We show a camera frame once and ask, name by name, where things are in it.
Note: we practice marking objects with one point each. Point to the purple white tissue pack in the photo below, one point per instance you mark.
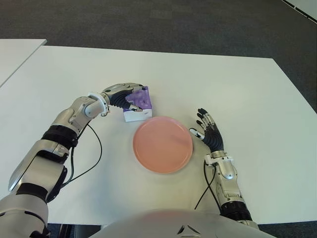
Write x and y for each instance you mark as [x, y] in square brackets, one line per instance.
[142, 101]

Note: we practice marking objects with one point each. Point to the pink round plate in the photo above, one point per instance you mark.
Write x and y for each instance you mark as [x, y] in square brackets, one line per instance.
[161, 146]

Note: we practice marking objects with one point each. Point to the white table with grey rail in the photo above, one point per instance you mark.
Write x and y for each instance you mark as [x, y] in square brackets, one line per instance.
[305, 6]

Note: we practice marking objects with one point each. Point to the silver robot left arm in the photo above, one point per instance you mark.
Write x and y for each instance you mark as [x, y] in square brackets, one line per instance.
[44, 158]

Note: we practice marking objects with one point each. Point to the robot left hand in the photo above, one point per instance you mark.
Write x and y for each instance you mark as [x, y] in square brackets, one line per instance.
[119, 95]

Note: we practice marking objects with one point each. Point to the silver robot torso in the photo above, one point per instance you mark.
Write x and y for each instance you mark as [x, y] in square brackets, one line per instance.
[161, 223]

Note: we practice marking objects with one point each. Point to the white side table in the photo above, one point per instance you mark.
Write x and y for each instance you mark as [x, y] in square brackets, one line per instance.
[15, 54]

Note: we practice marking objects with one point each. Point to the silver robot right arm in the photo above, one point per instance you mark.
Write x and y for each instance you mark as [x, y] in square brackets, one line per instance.
[229, 173]

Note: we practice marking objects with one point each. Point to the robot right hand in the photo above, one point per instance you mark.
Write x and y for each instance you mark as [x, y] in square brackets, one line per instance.
[214, 138]

